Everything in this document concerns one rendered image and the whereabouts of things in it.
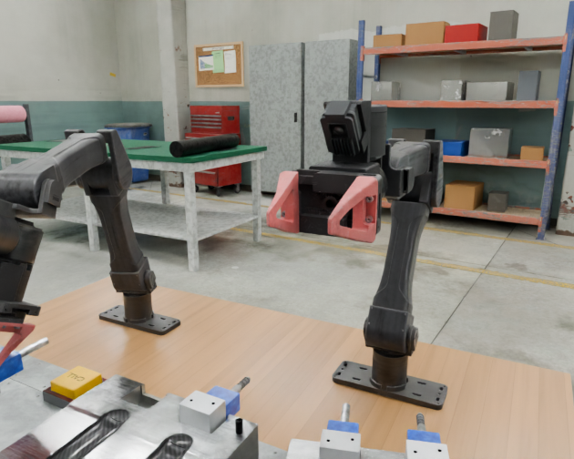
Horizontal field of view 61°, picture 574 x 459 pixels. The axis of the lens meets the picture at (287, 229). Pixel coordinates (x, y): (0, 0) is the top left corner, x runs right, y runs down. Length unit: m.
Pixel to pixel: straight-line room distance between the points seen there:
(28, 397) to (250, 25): 6.55
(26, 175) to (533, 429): 0.86
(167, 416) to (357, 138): 0.44
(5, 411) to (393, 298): 0.68
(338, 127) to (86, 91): 8.13
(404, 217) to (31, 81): 7.48
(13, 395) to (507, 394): 0.87
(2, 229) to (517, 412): 0.83
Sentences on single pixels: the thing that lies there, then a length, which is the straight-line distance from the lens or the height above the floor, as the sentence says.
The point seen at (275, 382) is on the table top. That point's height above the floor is 0.80.
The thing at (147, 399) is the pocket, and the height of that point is 0.87.
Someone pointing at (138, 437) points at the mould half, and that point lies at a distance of 0.70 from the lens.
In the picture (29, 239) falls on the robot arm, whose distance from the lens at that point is 0.77.
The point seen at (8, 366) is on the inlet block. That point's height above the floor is 0.94.
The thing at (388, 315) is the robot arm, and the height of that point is 0.95.
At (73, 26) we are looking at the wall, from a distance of 8.59.
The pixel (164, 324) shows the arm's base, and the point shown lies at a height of 0.81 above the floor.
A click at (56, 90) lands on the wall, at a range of 8.31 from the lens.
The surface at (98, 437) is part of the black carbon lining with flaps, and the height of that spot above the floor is 0.88.
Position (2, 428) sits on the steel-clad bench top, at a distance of 0.95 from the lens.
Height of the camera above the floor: 1.30
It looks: 15 degrees down
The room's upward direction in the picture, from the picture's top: straight up
